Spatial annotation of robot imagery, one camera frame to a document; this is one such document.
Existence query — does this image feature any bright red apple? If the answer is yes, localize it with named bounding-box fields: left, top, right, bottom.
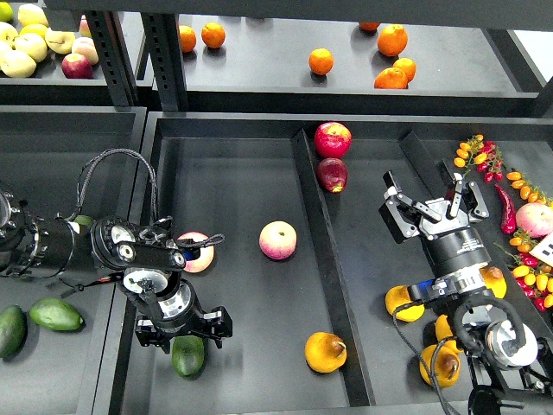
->
left=314, top=122, right=353, bottom=158

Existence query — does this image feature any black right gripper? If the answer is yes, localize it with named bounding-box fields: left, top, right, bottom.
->
left=378, top=160, right=491, bottom=274

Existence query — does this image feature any pink apple left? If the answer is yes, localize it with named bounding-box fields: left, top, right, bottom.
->
left=178, top=232, right=215, bottom=273

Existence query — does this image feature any red chili pepper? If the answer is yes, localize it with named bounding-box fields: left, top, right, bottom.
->
left=494, top=184, right=517, bottom=235

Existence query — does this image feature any pink apple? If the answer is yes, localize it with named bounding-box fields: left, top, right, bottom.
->
left=178, top=232, right=215, bottom=273
left=258, top=220, right=297, bottom=260
left=515, top=202, right=552, bottom=238

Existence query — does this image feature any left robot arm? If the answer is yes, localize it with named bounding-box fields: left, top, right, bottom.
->
left=1, top=149, right=232, bottom=351

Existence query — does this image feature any black middle tray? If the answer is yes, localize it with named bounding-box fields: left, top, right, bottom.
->
left=117, top=113, right=552, bottom=414

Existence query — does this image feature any pink apple centre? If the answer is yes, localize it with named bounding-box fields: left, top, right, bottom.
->
left=258, top=220, right=297, bottom=260

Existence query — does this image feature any red apple on shelf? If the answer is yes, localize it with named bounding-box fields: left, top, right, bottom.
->
left=61, top=53, right=93, bottom=80

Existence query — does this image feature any green avocado in left tray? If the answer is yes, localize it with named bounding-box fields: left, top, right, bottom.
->
left=29, top=297, right=84, bottom=331

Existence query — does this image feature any black tray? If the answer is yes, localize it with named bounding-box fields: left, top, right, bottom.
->
left=117, top=113, right=552, bottom=414
left=1, top=106, right=146, bottom=414

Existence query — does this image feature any dark green avocado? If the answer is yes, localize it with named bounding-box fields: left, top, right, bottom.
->
left=172, top=335, right=205, bottom=377

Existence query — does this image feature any pink apple right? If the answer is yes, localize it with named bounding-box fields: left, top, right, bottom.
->
left=515, top=202, right=552, bottom=238

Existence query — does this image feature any black left tray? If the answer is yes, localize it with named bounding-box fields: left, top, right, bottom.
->
left=1, top=106, right=146, bottom=414

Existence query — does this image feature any orange on shelf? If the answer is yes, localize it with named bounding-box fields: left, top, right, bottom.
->
left=308, top=48, right=334, bottom=76

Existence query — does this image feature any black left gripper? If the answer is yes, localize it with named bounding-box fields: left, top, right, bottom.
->
left=135, top=278, right=233, bottom=354

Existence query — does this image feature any dark red apple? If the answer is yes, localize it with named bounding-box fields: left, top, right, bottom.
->
left=316, top=157, right=348, bottom=194

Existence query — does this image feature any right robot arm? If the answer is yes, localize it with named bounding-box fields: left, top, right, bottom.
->
left=379, top=164, right=552, bottom=414

